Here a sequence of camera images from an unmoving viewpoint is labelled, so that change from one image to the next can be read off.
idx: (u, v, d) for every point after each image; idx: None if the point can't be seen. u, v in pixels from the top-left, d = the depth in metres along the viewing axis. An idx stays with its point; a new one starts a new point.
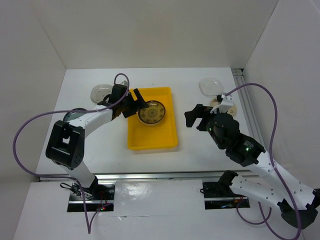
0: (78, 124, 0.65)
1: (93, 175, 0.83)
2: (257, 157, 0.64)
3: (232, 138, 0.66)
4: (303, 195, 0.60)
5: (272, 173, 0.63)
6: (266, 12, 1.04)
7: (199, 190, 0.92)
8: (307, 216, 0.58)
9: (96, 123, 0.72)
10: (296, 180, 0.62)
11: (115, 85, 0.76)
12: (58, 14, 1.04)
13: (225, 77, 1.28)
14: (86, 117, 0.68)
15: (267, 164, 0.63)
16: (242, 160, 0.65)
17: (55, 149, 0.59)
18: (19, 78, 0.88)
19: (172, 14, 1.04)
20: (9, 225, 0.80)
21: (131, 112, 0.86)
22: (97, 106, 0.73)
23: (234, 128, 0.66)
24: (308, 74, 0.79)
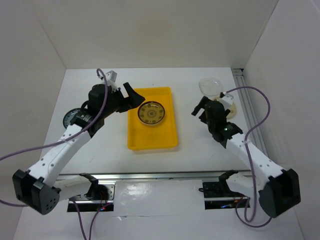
0: (41, 171, 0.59)
1: (92, 178, 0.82)
2: (233, 135, 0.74)
3: (215, 120, 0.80)
4: (268, 169, 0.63)
5: (242, 148, 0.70)
6: (266, 12, 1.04)
7: (199, 189, 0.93)
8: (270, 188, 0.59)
9: (70, 155, 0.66)
10: (266, 158, 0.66)
11: (91, 92, 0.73)
12: (58, 14, 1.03)
13: (225, 77, 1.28)
14: (50, 158, 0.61)
15: (240, 141, 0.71)
16: (221, 139, 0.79)
17: (23, 199, 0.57)
18: (19, 79, 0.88)
19: (172, 14, 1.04)
20: (9, 225, 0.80)
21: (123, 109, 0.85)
22: (65, 134, 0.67)
23: (218, 111, 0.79)
24: (308, 74, 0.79)
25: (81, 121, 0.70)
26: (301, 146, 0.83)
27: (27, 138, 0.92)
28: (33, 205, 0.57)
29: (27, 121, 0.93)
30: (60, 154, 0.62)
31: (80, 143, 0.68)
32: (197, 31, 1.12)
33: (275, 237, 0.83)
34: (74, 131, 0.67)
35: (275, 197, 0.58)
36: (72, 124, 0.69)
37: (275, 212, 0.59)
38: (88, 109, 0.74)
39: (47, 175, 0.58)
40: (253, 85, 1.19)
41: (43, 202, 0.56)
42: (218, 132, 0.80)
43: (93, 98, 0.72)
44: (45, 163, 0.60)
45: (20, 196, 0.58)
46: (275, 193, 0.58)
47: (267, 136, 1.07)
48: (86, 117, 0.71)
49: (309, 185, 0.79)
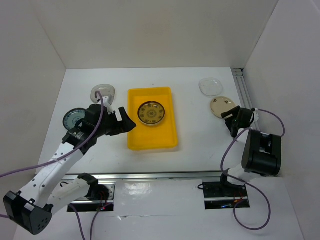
0: (31, 191, 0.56)
1: (91, 180, 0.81)
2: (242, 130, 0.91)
3: (241, 121, 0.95)
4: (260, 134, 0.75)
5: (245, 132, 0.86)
6: (266, 12, 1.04)
7: (198, 187, 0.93)
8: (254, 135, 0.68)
9: (62, 174, 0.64)
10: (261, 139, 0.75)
11: (87, 110, 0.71)
12: (57, 14, 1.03)
13: (225, 77, 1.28)
14: (42, 178, 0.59)
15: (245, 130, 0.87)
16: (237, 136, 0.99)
17: (15, 220, 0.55)
18: (19, 79, 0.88)
19: (172, 14, 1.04)
20: (9, 226, 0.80)
21: (115, 132, 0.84)
22: (58, 152, 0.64)
23: (245, 115, 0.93)
24: (308, 75, 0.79)
25: (76, 138, 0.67)
26: (301, 146, 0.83)
27: (27, 138, 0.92)
28: (24, 226, 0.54)
29: (27, 121, 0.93)
30: (51, 175, 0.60)
31: (73, 161, 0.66)
32: (197, 31, 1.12)
33: (275, 237, 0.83)
34: (66, 150, 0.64)
35: (253, 142, 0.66)
36: (64, 141, 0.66)
37: (256, 156, 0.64)
38: (82, 126, 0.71)
39: (38, 196, 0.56)
40: (253, 85, 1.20)
41: (34, 224, 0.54)
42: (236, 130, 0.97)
43: (88, 115, 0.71)
44: (36, 183, 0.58)
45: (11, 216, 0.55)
46: (253, 139, 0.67)
47: None
48: (79, 133, 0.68)
49: (309, 185, 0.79)
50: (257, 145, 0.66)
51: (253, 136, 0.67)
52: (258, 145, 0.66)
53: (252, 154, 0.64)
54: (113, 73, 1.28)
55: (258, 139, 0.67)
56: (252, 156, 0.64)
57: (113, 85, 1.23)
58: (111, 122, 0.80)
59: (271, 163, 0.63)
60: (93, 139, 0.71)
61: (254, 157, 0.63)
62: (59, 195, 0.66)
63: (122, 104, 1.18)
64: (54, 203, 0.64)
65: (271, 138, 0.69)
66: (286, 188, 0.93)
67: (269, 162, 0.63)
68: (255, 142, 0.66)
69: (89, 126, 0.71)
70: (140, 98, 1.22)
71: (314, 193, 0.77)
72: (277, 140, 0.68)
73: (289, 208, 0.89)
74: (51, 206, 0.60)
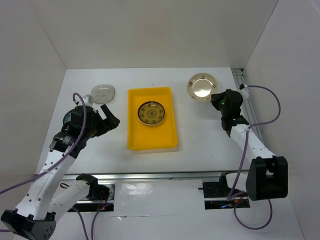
0: (28, 207, 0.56)
1: (91, 178, 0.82)
2: (238, 124, 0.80)
3: (229, 109, 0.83)
4: (260, 153, 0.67)
5: (242, 133, 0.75)
6: (266, 12, 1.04)
7: (198, 189, 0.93)
8: (261, 169, 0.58)
9: (56, 184, 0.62)
10: (262, 145, 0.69)
11: (72, 111, 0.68)
12: (57, 14, 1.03)
13: (225, 77, 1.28)
14: (37, 191, 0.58)
15: (243, 127, 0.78)
16: (227, 127, 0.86)
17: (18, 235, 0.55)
18: (19, 79, 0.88)
19: (172, 13, 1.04)
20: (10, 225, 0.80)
21: (101, 131, 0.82)
22: (47, 162, 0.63)
23: (235, 102, 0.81)
24: (308, 74, 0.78)
25: (63, 142, 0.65)
26: (301, 146, 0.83)
27: (27, 139, 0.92)
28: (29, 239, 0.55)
29: (27, 121, 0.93)
30: (45, 186, 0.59)
31: (65, 168, 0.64)
32: (197, 31, 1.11)
33: (275, 237, 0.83)
34: (56, 158, 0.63)
35: (259, 176, 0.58)
36: (52, 149, 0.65)
37: (262, 191, 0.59)
38: (69, 130, 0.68)
39: (36, 211, 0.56)
40: (253, 84, 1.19)
41: (39, 236, 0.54)
42: (227, 120, 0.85)
43: (75, 117, 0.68)
44: (31, 198, 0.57)
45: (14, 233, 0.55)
46: (259, 173, 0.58)
47: (267, 136, 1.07)
48: (66, 137, 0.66)
49: (309, 184, 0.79)
50: (263, 178, 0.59)
51: (259, 171, 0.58)
52: (265, 177, 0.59)
53: (258, 188, 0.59)
54: (113, 72, 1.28)
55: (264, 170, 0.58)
56: (258, 193, 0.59)
57: (113, 85, 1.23)
58: (97, 121, 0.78)
59: (276, 190, 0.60)
60: (82, 141, 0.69)
61: (261, 191, 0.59)
62: (60, 201, 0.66)
63: (122, 104, 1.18)
64: (55, 210, 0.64)
65: (277, 161, 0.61)
66: None
67: (275, 190, 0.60)
68: (261, 176, 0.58)
69: (76, 129, 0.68)
70: (140, 98, 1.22)
71: (314, 193, 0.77)
72: (284, 163, 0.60)
73: (289, 208, 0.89)
74: (54, 214, 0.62)
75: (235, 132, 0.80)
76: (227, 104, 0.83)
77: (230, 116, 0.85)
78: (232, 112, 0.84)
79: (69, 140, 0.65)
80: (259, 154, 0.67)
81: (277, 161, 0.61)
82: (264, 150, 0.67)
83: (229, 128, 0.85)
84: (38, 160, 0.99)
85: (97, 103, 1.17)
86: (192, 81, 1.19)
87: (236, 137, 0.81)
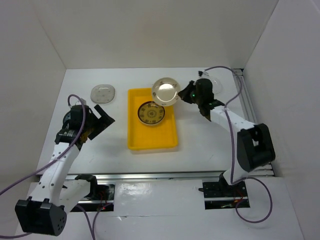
0: (43, 193, 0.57)
1: (90, 177, 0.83)
2: (215, 107, 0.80)
3: (204, 96, 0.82)
4: (242, 124, 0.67)
5: (221, 114, 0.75)
6: (266, 12, 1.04)
7: (198, 189, 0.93)
8: (246, 140, 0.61)
9: (66, 172, 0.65)
10: (241, 118, 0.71)
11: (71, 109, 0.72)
12: (57, 14, 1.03)
13: (225, 77, 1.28)
14: (49, 177, 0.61)
15: (220, 108, 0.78)
16: (206, 114, 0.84)
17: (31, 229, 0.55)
18: (19, 78, 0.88)
19: (172, 13, 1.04)
20: (10, 225, 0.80)
21: (97, 131, 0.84)
22: (55, 151, 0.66)
23: (207, 88, 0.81)
24: (308, 74, 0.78)
25: (66, 135, 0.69)
26: (301, 146, 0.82)
27: (27, 139, 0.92)
28: (43, 228, 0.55)
29: (27, 121, 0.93)
30: (57, 173, 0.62)
31: (72, 157, 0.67)
32: (197, 30, 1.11)
33: (276, 237, 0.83)
34: (63, 148, 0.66)
35: (247, 146, 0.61)
36: (58, 142, 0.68)
37: (255, 161, 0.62)
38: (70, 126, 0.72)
39: (51, 195, 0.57)
40: (253, 84, 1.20)
41: (55, 223, 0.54)
42: (203, 107, 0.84)
43: (74, 114, 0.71)
44: (44, 185, 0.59)
45: (27, 228, 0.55)
46: (247, 143, 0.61)
47: None
48: (70, 132, 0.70)
49: (309, 184, 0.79)
50: (252, 147, 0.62)
51: (245, 141, 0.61)
52: (252, 145, 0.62)
53: (250, 158, 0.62)
54: (113, 72, 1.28)
55: (250, 139, 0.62)
56: (251, 163, 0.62)
57: (113, 85, 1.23)
58: (95, 120, 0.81)
59: (268, 157, 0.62)
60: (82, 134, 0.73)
61: (254, 160, 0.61)
62: (66, 196, 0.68)
63: (122, 104, 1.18)
64: (65, 204, 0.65)
65: (259, 128, 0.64)
66: (286, 188, 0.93)
67: (267, 157, 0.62)
68: (249, 145, 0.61)
69: (77, 124, 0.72)
70: (140, 98, 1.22)
71: (314, 192, 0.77)
72: (265, 128, 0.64)
73: (289, 208, 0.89)
74: (63, 206, 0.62)
75: (214, 115, 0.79)
76: (199, 92, 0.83)
77: (206, 102, 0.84)
78: (207, 97, 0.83)
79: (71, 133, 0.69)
80: (242, 125, 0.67)
81: (259, 128, 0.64)
82: (245, 122, 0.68)
83: (208, 113, 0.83)
84: (38, 160, 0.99)
85: (97, 102, 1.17)
86: (155, 92, 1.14)
87: (216, 121, 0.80)
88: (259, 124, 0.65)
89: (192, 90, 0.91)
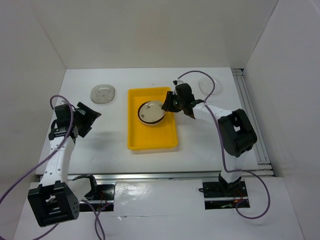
0: (53, 178, 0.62)
1: (89, 175, 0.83)
2: (196, 104, 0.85)
3: (184, 98, 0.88)
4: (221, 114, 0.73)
5: (203, 108, 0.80)
6: (265, 12, 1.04)
7: (199, 189, 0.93)
8: (226, 125, 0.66)
9: (67, 160, 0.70)
10: (221, 109, 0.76)
11: (56, 108, 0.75)
12: (57, 14, 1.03)
13: (225, 77, 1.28)
14: (53, 166, 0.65)
15: (201, 104, 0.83)
16: (189, 112, 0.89)
17: (47, 219, 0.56)
18: (19, 79, 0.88)
19: (172, 13, 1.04)
20: (10, 225, 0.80)
21: (87, 128, 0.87)
22: (52, 143, 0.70)
23: (185, 89, 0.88)
24: (308, 74, 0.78)
25: (58, 131, 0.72)
26: (301, 146, 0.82)
27: (27, 138, 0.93)
28: (60, 212, 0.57)
29: (27, 121, 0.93)
30: (60, 160, 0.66)
31: (70, 147, 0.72)
32: (197, 30, 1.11)
33: (275, 237, 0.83)
34: (59, 140, 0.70)
35: (229, 130, 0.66)
36: (52, 138, 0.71)
37: (239, 144, 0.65)
38: (59, 125, 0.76)
39: (61, 177, 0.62)
40: (253, 84, 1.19)
41: (70, 205, 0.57)
42: (186, 107, 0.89)
43: (59, 113, 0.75)
44: (52, 171, 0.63)
45: (43, 219, 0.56)
46: (228, 128, 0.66)
47: (267, 136, 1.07)
48: (62, 128, 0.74)
49: (309, 184, 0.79)
50: (233, 130, 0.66)
51: (226, 126, 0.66)
52: (234, 130, 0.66)
53: (234, 142, 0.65)
54: (112, 73, 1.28)
55: (230, 124, 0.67)
56: (235, 147, 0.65)
57: (113, 85, 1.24)
58: (82, 118, 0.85)
59: (250, 139, 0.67)
60: (74, 128, 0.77)
61: (237, 143, 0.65)
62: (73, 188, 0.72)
63: (122, 104, 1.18)
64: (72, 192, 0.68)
65: (237, 114, 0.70)
66: (286, 188, 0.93)
67: (248, 138, 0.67)
68: (230, 129, 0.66)
69: (65, 121, 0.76)
70: (140, 98, 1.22)
71: (314, 192, 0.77)
72: (242, 114, 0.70)
73: (289, 208, 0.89)
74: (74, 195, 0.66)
75: (197, 111, 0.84)
76: (180, 96, 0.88)
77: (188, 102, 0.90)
78: (187, 98, 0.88)
79: (63, 129, 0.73)
80: (221, 115, 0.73)
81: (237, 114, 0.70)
82: (225, 111, 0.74)
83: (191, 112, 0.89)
84: (38, 160, 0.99)
85: (97, 103, 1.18)
86: (142, 114, 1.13)
87: (200, 116, 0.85)
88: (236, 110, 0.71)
89: (174, 99, 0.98)
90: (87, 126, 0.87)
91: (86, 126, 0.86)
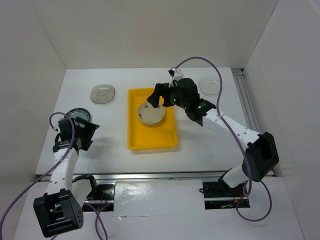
0: (58, 187, 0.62)
1: (88, 175, 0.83)
2: (207, 111, 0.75)
3: (190, 99, 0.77)
4: (246, 137, 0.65)
5: (218, 121, 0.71)
6: (266, 12, 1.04)
7: (199, 190, 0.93)
8: (255, 158, 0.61)
9: (72, 169, 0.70)
10: (242, 126, 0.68)
11: (59, 122, 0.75)
12: (57, 14, 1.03)
13: (225, 77, 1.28)
14: (58, 175, 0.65)
15: (214, 115, 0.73)
16: (196, 118, 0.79)
17: (51, 228, 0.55)
18: (18, 79, 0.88)
19: (172, 13, 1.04)
20: (10, 226, 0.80)
21: (88, 140, 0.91)
22: (56, 154, 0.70)
23: (191, 88, 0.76)
24: (308, 73, 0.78)
25: (62, 143, 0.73)
26: (301, 146, 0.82)
27: (27, 138, 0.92)
28: (63, 221, 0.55)
29: (27, 121, 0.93)
30: (64, 170, 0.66)
31: (73, 157, 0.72)
32: (197, 30, 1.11)
33: (275, 236, 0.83)
34: (62, 152, 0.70)
35: (258, 163, 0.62)
36: (55, 150, 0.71)
37: (263, 174, 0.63)
38: (62, 138, 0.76)
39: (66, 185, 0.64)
40: (253, 84, 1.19)
41: (75, 212, 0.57)
42: (192, 110, 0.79)
43: (62, 127, 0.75)
44: (56, 180, 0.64)
45: (48, 229, 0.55)
46: (257, 160, 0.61)
47: None
48: (65, 141, 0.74)
49: (309, 184, 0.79)
50: (261, 162, 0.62)
51: (255, 158, 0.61)
52: (262, 160, 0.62)
53: (260, 172, 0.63)
54: (112, 73, 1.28)
55: (259, 155, 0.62)
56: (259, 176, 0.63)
57: (113, 85, 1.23)
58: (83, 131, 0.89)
59: (272, 165, 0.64)
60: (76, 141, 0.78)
61: (262, 173, 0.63)
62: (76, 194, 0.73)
63: (122, 104, 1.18)
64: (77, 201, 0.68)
65: (264, 138, 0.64)
66: (286, 188, 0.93)
67: (272, 165, 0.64)
68: (258, 161, 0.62)
69: (68, 134, 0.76)
70: (140, 98, 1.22)
71: (314, 192, 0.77)
72: (269, 137, 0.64)
73: (289, 209, 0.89)
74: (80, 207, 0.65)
75: (207, 121, 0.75)
76: (184, 95, 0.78)
77: (194, 105, 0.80)
78: (193, 99, 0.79)
79: (67, 141, 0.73)
80: (247, 139, 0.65)
81: (264, 141, 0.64)
82: (249, 133, 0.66)
83: (198, 117, 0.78)
84: (38, 160, 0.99)
85: (97, 103, 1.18)
86: (141, 113, 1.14)
87: (209, 126, 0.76)
88: (261, 134, 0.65)
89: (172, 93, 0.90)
90: (87, 140, 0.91)
91: (87, 139, 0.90)
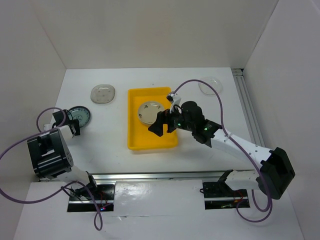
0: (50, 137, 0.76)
1: (87, 173, 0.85)
2: (215, 133, 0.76)
3: (195, 121, 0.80)
4: (258, 155, 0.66)
5: (226, 142, 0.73)
6: (266, 12, 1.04)
7: (199, 190, 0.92)
8: (271, 175, 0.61)
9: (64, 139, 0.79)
10: (252, 145, 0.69)
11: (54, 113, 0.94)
12: (57, 15, 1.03)
13: (225, 77, 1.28)
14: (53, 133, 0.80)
15: (223, 136, 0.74)
16: (204, 140, 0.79)
17: (43, 166, 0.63)
18: (19, 78, 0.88)
19: (172, 13, 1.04)
20: (9, 226, 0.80)
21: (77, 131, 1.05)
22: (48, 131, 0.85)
23: (196, 112, 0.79)
24: (308, 73, 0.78)
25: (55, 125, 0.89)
26: (301, 146, 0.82)
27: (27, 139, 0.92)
28: (54, 156, 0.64)
29: (27, 121, 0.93)
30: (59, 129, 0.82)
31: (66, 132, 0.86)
32: (197, 30, 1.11)
33: (275, 236, 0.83)
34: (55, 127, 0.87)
35: (275, 181, 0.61)
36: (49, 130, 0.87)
37: (282, 191, 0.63)
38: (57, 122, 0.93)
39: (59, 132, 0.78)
40: (253, 84, 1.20)
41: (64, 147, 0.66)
42: (200, 133, 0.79)
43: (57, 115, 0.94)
44: None
45: (41, 169, 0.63)
46: (274, 178, 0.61)
47: (267, 136, 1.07)
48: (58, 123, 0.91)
49: (310, 184, 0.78)
50: (278, 179, 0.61)
51: (273, 177, 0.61)
52: (278, 177, 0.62)
53: (279, 190, 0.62)
54: (112, 73, 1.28)
55: (275, 172, 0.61)
56: (278, 193, 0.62)
57: (113, 85, 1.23)
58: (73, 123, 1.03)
59: (289, 180, 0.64)
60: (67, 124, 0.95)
61: (282, 191, 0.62)
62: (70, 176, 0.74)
63: (122, 104, 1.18)
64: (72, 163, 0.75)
65: (276, 154, 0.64)
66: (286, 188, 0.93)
67: (289, 181, 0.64)
68: (275, 179, 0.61)
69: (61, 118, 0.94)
70: (140, 98, 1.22)
71: (314, 192, 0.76)
72: (283, 153, 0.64)
73: (289, 209, 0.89)
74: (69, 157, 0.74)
75: (217, 143, 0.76)
76: (190, 118, 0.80)
77: (200, 128, 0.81)
78: (199, 121, 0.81)
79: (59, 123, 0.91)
80: (259, 156, 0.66)
81: (276, 158, 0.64)
82: (260, 150, 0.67)
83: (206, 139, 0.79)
84: None
85: (97, 103, 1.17)
86: (141, 113, 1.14)
87: (218, 147, 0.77)
88: (271, 149, 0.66)
89: (175, 117, 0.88)
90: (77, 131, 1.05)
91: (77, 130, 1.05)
